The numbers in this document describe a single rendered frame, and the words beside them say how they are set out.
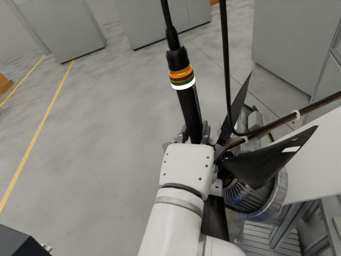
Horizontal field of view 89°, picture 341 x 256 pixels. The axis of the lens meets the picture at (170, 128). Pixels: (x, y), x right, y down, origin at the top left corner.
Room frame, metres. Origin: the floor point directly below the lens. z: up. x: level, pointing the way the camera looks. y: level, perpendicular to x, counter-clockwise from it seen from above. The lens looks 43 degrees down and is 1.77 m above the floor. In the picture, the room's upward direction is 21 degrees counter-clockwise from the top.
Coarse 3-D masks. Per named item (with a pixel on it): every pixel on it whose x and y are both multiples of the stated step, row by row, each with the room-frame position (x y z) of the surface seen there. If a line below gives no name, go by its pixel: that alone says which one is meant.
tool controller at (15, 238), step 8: (0, 224) 0.42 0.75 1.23; (0, 232) 0.38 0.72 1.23; (8, 232) 0.36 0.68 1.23; (16, 232) 0.35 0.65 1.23; (0, 240) 0.34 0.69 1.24; (8, 240) 0.33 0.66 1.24; (16, 240) 0.32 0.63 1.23; (24, 240) 0.31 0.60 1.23; (32, 240) 0.31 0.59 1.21; (0, 248) 0.31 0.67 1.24; (8, 248) 0.30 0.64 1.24; (16, 248) 0.29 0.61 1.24; (24, 248) 0.29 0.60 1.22; (32, 248) 0.30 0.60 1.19; (40, 248) 0.30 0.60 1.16; (48, 248) 0.32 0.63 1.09
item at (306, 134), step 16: (272, 144) 0.25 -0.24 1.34; (288, 144) 0.19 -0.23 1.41; (224, 160) 0.28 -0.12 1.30; (240, 160) 0.23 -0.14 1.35; (256, 160) 0.19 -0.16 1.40; (272, 160) 0.17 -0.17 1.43; (288, 160) 0.15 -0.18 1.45; (240, 176) 0.17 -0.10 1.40; (256, 176) 0.15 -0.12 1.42; (272, 176) 0.13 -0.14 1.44
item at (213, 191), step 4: (216, 180) 0.29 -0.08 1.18; (220, 180) 0.29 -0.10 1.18; (212, 184) 0.28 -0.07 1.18; (216, 184) 0.28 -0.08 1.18; (220, 184) 0.27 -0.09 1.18; (212, 188) 0.27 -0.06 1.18; (216, 188) 0.27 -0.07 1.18; (220, 188) 0.26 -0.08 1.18; (212, 192) 0.26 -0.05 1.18; (216, 192) 0.25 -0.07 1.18; (220, 192) 0.25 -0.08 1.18; (220, 196) 0.24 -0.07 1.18
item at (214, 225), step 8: (208, 200) 0.24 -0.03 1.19; (216, 200) 0.23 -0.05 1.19; (208, 208) 0.21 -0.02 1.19; (216, 208) 0.20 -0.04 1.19; (224, 208) 0.20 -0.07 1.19; (208, 216) 0.19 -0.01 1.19; (216, 216) 0.18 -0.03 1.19; (224, 216) 0.17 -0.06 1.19; (208, 224) 0.17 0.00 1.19; (216, 224) 0.16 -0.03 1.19; (224, 224) 0.15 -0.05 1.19; (208, 232) 0.15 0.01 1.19; (216, 232) 0.14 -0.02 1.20; (224, 232) 0.14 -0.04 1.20; (224, 240) 0.12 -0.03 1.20
